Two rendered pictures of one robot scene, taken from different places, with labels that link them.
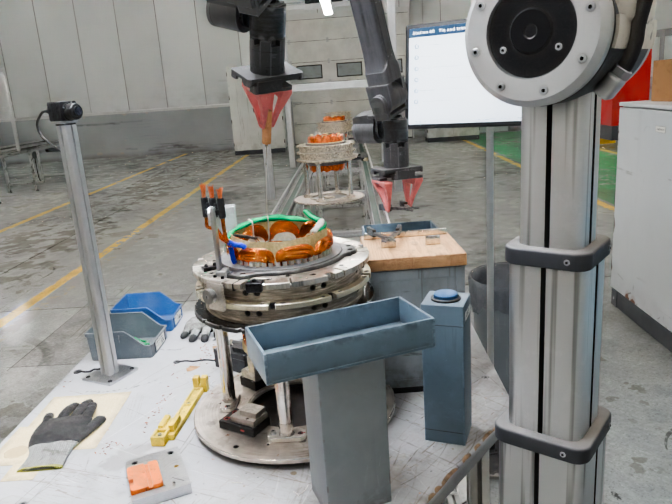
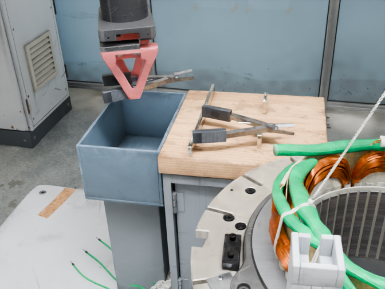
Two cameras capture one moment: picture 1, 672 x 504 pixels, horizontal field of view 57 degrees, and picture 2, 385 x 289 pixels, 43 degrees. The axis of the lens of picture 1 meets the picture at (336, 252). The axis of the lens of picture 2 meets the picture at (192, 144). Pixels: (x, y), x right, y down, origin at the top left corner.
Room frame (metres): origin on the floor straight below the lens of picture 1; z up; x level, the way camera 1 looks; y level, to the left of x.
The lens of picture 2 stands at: (1.17, 0.41, 1.38)
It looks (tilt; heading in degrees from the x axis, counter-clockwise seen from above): 31 degrees down; 283
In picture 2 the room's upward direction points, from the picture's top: 2 degrees counter-clockwise
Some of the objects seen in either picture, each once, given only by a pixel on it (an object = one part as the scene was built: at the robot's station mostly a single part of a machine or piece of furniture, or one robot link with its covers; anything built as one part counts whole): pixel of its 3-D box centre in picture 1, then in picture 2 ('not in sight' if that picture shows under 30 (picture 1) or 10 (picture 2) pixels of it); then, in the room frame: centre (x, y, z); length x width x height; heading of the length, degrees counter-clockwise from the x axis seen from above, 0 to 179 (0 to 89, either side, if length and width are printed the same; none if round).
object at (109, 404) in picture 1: (60, 431); not in sight; (1.07, 0.56, 0.78); 0.31 x 0.19 x 0.01; 178
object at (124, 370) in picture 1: (110, 373); not in sight; (1.31, 0.54, 0.78); 0.09 x 0.09 x 0.01; 63
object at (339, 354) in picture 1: (345, 412); not in sight; (0.81, 0.00, 0.92); 0.25 x 0.11 x 0.28; 110
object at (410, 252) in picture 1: (409, 249); (248, 132); (1.22, -0.15, 1.05); 0.20 x 0.19 x 0.02; 1
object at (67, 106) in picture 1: (67, 112); not in sight; (1.30, 0.53, 1.37); 0.06 x 0.04 x 0.04; 63
